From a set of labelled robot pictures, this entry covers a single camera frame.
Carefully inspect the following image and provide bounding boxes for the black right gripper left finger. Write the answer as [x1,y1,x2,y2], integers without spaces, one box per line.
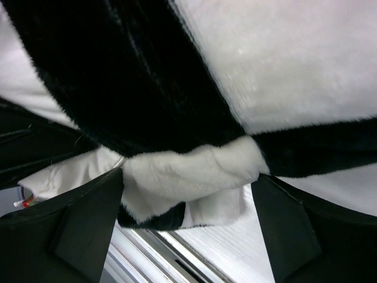
[1,169,123,283]

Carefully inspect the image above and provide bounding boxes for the black white checkered pillowcase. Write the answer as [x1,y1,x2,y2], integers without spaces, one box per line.
[0,0,377,231]

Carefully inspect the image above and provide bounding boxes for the aluminium front frame rail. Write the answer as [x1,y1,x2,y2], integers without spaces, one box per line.
[101,224,233,283]

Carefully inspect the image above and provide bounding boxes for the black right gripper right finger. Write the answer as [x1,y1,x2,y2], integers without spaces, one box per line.
[252,175,376,283]

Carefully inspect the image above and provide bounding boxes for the white pillow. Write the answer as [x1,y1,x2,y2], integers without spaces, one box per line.
[18,147,249,231]

